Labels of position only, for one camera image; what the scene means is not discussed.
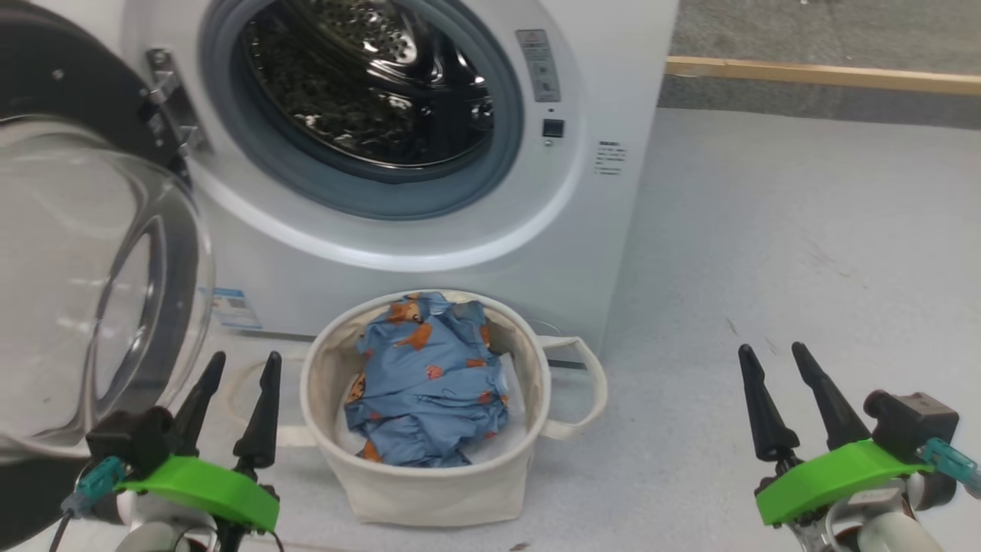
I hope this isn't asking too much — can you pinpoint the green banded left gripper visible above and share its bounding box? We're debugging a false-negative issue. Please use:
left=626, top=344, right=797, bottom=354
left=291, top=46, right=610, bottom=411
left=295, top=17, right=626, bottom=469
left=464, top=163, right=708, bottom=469
left=113, top=351, right=284, bottom=552

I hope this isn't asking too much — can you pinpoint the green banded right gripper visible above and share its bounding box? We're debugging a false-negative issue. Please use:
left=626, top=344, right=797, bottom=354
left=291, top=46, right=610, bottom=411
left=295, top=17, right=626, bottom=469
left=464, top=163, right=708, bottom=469
left=754, top=439, right=937, bottom=552

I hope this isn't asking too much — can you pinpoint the blue garment with orange print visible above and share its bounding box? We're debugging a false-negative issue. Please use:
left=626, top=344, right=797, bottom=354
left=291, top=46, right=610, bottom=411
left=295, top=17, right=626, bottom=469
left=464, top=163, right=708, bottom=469
left=343, top=291, right=512, bottom=469

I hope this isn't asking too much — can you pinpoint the dark grey glass washing machine door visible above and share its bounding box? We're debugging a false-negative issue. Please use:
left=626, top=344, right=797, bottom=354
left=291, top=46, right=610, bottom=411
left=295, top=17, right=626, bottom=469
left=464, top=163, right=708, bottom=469
left=0, top=0, right=217, bottom=550

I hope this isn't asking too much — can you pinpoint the cream fabric laundry basket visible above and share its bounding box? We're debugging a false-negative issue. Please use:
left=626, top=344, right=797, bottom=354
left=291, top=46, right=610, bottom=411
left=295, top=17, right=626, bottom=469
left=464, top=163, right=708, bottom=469
left=222, top=289, right=609, bottom=529

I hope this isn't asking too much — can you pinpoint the white front-load washing machine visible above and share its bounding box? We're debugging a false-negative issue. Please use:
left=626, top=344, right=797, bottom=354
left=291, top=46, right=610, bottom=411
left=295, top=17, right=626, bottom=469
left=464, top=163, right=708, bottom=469
left=121, top=0, right=680, bottom=363

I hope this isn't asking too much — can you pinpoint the blue energy label sticker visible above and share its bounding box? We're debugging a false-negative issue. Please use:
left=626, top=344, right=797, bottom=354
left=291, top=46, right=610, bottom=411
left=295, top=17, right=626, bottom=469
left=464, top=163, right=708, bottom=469
left=197, top=287, right=264, bottom=333

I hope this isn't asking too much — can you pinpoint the wooden baseboard strip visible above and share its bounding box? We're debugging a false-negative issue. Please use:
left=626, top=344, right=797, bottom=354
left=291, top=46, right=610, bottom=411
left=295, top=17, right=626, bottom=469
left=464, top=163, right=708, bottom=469
left=664, top=54, right=981, bottom=97

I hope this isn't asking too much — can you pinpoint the teal plug right camera cable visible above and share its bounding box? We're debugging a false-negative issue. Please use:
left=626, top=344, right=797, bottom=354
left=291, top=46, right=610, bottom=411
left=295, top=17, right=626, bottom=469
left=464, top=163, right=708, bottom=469
left=918, top=437, right=981, bottom=501

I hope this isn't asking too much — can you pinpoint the teal plug camera cable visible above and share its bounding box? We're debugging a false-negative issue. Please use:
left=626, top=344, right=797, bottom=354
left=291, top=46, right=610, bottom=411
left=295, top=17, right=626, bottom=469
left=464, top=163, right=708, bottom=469
left=918, top=437, right=981, bottom=501
left=48, top=455, right=126, bottom=552

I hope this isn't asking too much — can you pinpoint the teal plug left camera cable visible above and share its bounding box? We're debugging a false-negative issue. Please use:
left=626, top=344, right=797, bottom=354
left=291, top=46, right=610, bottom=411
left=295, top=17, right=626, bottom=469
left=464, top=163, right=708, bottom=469
left=48, top=455, right=126, bottom=552

